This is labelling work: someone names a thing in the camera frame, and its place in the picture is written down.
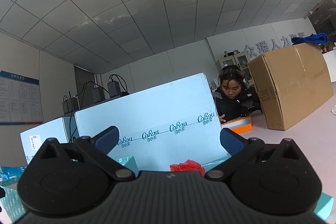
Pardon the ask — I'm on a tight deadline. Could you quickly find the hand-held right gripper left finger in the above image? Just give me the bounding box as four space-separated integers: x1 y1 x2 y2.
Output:
26 126 137 183

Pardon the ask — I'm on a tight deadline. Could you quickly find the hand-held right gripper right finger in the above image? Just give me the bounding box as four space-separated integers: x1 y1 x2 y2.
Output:
204 128 315 183

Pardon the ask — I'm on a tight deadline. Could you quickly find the red plastic bag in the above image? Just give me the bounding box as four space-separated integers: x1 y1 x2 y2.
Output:
170 160 206 177

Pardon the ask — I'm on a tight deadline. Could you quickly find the pink desktop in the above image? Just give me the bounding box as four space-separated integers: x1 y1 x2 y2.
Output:
220 94 336 205

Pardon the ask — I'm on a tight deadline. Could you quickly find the orange box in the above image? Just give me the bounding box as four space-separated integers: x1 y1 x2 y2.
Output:
220 116 254 134

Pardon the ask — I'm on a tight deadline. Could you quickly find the black power strip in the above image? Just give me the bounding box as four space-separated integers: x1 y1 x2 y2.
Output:
94 91 130 105

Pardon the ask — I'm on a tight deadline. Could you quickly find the labelled light blue carton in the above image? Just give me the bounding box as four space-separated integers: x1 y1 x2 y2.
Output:
20 116 76 165

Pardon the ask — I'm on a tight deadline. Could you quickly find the grey door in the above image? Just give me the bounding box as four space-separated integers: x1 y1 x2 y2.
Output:
74 65 100 111

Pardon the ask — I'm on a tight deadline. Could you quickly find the grey cabinet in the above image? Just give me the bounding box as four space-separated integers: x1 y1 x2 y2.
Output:
216 52 252 83

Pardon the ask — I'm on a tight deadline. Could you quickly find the brown cardboard box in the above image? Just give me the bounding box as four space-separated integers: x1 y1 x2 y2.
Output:
247 43 334 131

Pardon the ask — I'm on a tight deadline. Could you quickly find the blue paper packet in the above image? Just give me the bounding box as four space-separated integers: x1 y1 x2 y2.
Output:
0 166 28 186

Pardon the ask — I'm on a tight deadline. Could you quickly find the white counter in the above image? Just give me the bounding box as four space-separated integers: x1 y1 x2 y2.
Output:
322 52 336 95

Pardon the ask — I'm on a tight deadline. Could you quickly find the blue cloth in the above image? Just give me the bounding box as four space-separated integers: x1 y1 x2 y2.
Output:
291 33 328 46

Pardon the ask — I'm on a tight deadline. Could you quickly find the potted plant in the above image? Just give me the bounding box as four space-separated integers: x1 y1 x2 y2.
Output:
319 42 336 54

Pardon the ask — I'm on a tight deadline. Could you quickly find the black charging cable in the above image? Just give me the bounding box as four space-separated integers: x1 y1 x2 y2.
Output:
69 106 80 143

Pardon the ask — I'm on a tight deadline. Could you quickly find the black power cable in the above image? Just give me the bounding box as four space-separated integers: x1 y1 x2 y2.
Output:
78 82 96 109
109 74 130 95

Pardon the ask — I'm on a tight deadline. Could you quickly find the wall poster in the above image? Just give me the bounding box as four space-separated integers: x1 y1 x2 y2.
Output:
0 70 44 125

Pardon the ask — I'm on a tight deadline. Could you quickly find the grey wall lettering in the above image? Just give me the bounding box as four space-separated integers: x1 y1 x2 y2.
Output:
244 34 305 57

